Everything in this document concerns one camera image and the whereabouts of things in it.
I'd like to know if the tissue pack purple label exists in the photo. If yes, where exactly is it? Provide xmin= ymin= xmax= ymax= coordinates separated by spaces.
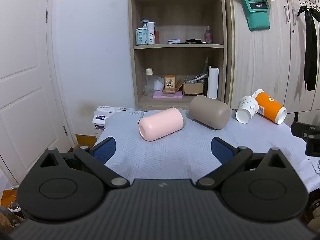
xmin=92 ymin=114 xmax=107 ymax=131

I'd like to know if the cardboard box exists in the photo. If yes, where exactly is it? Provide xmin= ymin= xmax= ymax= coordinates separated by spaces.
xmin=182 ymin=82 xmax=204 ymax=96

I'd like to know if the wooden floral box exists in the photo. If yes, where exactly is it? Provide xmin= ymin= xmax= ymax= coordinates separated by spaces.
xmin=164 ymin=75 xmax=176 ymax=90

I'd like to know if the wooden wardrobe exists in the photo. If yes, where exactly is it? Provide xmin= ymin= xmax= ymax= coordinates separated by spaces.
xmin=223 ymin=0 xmax=320 ymax=117

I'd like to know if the pink small bottle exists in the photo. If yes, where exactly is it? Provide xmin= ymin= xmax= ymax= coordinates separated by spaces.
xmin=204 ymin=26 xmax=213 ymax=44

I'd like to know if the white tall bottle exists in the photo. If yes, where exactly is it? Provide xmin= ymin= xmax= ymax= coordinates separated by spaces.
xmin=147 ymin=22 xmax=156 ymax=45

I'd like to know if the white paper roll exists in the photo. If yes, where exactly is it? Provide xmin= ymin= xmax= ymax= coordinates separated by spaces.
xmin=207 ymin=67 xmax=219 ymax=99

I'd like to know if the clear bottle white cap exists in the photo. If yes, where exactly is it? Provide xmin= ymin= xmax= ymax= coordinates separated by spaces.
xmin=145 ymin=68 xmax=154 ymax=95

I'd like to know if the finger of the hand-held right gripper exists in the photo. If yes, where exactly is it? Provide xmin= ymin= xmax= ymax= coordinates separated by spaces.
xmin=305 ymin=135 xmax=320 ymax=157
xmin=291 ymin=121 xmax=320 ymax=139

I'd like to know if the blue white pump bottle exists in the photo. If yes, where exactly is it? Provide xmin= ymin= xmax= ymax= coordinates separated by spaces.
xmin=136 ymin=20 xmax=148 ymax=46

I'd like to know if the orange floor box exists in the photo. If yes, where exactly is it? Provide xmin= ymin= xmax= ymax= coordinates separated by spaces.
xmin=74 ymin=134 xmax=97 ymax=151

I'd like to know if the orange paper cup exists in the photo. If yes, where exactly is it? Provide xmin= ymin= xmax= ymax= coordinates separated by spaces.
xmin=251 ymin=89 xmax=288 ymax=125

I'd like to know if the pink cup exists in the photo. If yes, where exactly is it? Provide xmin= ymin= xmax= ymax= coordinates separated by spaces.
xmin=138 ymin=107 xmax=187 ymax=142

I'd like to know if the white door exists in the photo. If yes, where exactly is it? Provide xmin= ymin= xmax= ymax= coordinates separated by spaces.
xmin=0 ymin=0 xmax=77 ymax=187

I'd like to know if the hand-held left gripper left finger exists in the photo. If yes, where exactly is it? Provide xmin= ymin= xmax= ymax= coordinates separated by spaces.
xmin=37 ymin=137 xmax=130 ymax=190

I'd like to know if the teal pouch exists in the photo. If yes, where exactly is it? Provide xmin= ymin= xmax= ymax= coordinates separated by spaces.
xmin=241 ymin=0 xmax=271 ymax=31

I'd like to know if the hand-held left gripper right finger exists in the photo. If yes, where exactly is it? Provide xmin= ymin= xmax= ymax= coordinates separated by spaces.
xmin=196 ymin=137 xmax=288 ymax=190

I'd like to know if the white ceramic cup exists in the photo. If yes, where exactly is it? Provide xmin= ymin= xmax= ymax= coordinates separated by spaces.
xmin=153 ymin=77 xmax=165 ymax=91

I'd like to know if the black ribbon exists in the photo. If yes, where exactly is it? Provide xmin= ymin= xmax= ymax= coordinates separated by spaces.
xmin=297 ymin=5 xmax=320 ymax=91

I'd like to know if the white floral paper cup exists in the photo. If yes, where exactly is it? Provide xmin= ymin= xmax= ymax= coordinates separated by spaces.
xmin=235 ymin=96 xmax=259 ymax=124

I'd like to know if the pale patterned tablecloth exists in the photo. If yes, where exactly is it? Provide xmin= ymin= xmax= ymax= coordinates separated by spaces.
xmin=93 ymin=107 xmax=320 ymax=193

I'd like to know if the pink flat box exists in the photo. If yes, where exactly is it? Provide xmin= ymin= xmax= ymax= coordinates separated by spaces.
xmin=152 ymin=90 xmax=183 ymax=99

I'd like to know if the taupe cup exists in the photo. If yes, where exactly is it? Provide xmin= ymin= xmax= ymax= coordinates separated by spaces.
xmin=189 ymin=94 xmax=231 ymax=130

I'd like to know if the wooden bookshelf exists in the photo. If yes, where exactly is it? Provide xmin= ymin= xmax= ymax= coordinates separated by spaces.
xmin=127 ymin=0 xmax=235 ymax=110

